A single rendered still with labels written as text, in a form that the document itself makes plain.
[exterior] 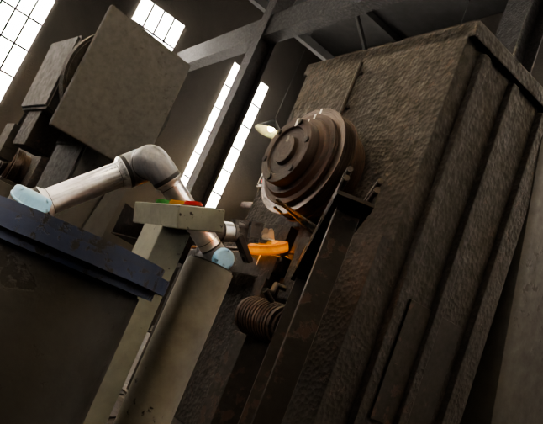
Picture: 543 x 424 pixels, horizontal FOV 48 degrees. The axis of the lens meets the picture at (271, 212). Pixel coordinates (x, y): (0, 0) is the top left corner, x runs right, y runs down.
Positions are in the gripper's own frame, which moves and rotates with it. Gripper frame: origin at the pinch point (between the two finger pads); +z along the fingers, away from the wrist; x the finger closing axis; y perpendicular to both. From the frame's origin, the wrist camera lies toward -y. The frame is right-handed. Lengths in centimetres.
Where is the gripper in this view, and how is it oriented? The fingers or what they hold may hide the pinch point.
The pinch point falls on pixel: (274, 242)
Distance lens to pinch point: 235.0
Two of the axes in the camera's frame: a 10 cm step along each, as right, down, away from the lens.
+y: 1.2, -9.9, 0.3
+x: -5.7, -0.4, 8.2
